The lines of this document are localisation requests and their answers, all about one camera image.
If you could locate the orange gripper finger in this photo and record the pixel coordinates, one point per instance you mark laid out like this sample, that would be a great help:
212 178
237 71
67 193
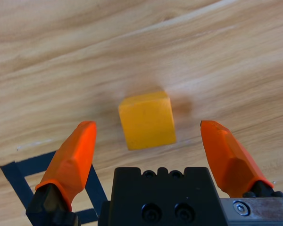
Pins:
228 160
73 160

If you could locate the yellow wooden cube block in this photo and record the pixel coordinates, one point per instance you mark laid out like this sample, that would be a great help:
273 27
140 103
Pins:
147 122

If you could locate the black tape square outline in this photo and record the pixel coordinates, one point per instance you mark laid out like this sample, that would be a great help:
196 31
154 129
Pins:
14 179

